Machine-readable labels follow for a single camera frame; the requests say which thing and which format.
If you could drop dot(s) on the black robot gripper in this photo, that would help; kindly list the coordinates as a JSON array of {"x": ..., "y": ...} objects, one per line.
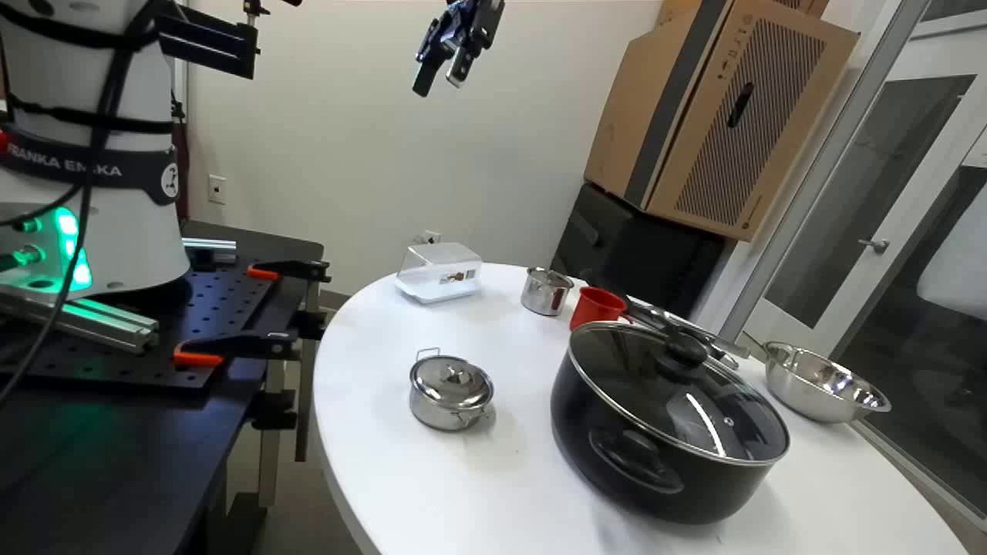
[{"x": 464, "y": 30}]

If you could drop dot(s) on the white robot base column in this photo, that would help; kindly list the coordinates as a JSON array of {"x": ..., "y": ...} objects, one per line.
[{"x": 91, "y": 166}]

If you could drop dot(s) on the small lidded silver pot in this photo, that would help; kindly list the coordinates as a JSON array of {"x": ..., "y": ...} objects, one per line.
[{"x": 447, "y": 394}]

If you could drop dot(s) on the glass pot lid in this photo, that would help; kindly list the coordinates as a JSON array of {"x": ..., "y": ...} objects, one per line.
[{"x": 666, "y": 387}]

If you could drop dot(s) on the large black pot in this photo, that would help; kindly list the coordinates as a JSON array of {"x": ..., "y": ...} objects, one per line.
[{"x": 636, "y": 470}]

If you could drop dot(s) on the clear plastic container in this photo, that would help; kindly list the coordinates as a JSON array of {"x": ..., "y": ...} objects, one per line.
[{"x": 435, "y": 273}]

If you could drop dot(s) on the black storage case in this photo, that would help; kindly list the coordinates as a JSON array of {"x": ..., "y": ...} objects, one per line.
[{"x": 612, "y": 245}]

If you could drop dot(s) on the cardboard box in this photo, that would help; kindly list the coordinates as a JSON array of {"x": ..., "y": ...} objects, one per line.
[{"x": 710, "y": 109}]

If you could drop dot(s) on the red cup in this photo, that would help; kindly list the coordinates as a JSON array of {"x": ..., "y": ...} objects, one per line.
[{"x": 597, "y": 304}]

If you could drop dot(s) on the silver metal bowl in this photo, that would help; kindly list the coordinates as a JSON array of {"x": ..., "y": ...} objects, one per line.
[{"x": 814, "y": 387}]

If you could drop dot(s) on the black perforated work table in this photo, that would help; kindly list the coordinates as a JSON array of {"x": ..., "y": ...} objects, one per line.
[{"x": 131, "y": 454}]

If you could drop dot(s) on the black mounted camera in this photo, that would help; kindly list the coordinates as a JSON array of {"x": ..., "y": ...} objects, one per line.
[{"x": 203, "y": 37}]

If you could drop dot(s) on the orange handled clamp rear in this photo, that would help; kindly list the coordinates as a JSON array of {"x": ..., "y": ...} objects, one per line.
[{"x": 315, "y": 273}]

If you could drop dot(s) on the orange handled clamp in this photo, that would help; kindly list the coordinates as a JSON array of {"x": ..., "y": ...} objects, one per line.
[
  {"x": 210, "y": 354},
  {"x": 315, "y": 273}
]

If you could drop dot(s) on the orange handled clamp front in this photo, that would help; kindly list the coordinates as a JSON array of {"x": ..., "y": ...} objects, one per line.
[{"x": 210, "y": 354}]

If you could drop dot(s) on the aluminium rail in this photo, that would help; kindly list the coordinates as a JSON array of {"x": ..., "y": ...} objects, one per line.
[{"x": 85, "y": 318}]

